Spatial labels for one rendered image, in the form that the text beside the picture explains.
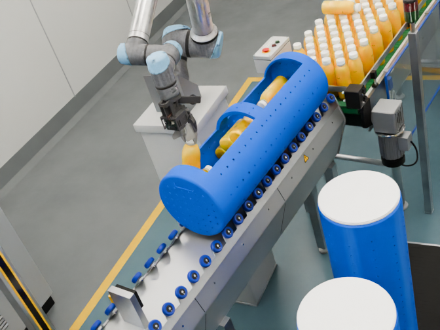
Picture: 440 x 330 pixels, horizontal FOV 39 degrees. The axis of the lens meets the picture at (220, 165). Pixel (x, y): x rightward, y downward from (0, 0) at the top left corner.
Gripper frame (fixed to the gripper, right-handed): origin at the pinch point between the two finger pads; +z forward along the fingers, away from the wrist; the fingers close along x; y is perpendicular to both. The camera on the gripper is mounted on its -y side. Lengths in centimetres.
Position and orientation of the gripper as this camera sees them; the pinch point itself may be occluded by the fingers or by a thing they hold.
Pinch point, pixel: (190, 138)
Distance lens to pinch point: 225.7
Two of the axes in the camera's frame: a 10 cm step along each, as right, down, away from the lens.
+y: -5.3, 6.1, -6.0
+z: 2.7, 7.8, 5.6
